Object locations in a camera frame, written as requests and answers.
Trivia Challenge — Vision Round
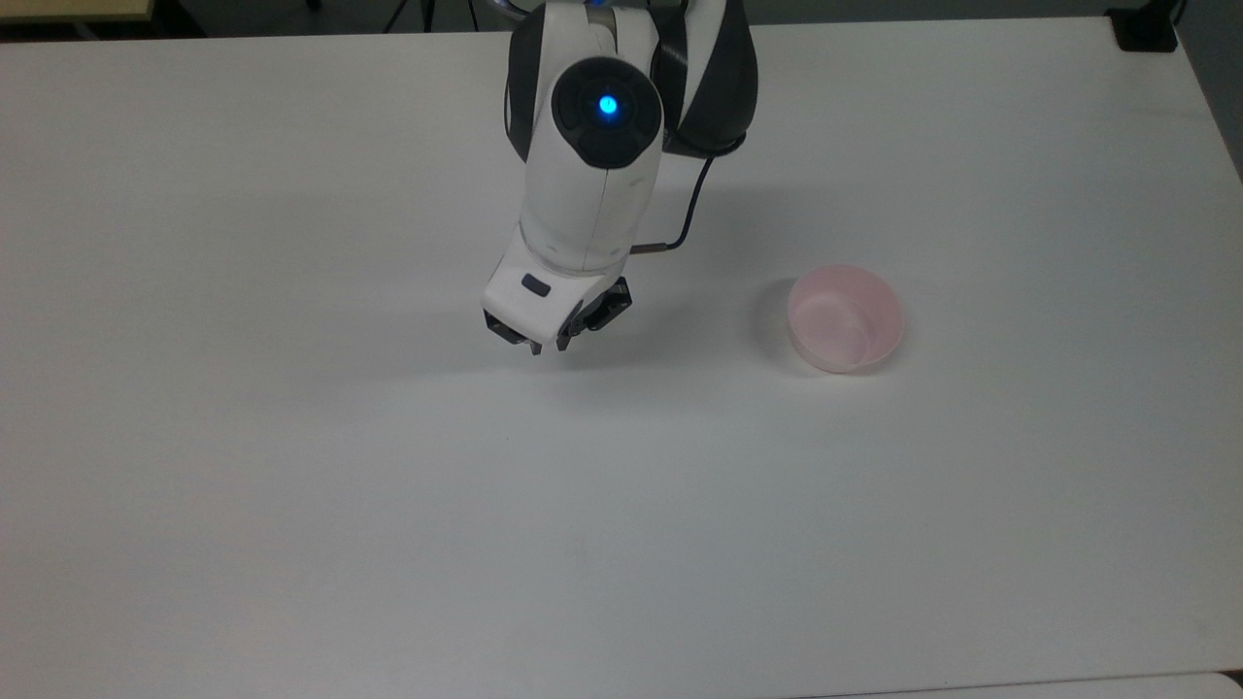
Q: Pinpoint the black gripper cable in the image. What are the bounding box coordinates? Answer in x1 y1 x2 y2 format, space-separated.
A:
629 153 718 255

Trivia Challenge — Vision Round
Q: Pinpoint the Franka gripper body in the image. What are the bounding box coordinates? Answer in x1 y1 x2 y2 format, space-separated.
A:
483 225 627 353

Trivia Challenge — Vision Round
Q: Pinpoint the black table clamp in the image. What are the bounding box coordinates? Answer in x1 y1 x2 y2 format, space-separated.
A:
1105 0 1188 53

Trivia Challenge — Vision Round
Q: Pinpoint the pink plastic bowl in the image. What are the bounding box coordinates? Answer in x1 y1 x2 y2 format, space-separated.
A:
786 265 907 375

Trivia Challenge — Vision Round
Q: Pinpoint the light wooden table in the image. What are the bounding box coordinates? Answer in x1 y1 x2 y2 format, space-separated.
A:
0 0 156 24

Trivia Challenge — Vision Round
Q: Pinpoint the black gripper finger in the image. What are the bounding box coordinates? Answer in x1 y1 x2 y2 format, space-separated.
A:
565 276 634 339
483 309 545 356

